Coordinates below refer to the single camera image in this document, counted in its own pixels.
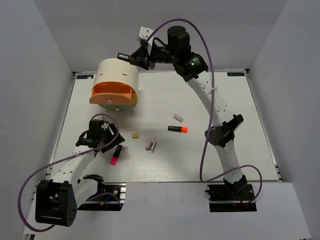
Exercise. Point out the pink cap black highlighter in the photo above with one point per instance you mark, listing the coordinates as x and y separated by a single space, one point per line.
116 155

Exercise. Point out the green cap black highlighter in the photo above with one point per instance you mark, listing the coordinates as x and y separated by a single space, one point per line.
127 58

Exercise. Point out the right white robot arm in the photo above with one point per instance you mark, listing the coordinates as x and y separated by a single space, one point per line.
194 70

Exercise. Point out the cream cylindrical desk organizer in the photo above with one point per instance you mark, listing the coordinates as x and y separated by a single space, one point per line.
115 70

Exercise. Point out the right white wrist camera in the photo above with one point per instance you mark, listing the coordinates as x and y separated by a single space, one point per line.
144 35

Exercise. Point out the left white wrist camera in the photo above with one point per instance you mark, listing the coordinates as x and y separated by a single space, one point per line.
99 118

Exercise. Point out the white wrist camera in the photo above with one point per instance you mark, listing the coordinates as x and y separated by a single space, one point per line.
99 118
144 35

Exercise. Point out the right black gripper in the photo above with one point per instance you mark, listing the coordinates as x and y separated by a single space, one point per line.
144 60

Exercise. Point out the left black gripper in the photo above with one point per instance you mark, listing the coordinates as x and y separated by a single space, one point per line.
119 140

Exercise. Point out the small beige eraser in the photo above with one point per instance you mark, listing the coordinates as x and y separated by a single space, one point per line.
135 135

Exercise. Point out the orange organizer drawer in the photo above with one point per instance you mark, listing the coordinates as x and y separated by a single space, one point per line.
115 92

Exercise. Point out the orange cap black highlighter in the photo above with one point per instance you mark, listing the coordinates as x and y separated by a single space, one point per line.
179 129

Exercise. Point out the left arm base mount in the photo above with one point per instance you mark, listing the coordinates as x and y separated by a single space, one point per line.
107 200

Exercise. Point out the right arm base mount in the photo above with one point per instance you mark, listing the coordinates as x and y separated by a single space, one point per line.
222 201

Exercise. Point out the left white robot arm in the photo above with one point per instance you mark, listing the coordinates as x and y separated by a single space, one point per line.
58 198

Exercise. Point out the grey white eraser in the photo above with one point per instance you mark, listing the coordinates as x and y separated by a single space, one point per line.
178 118

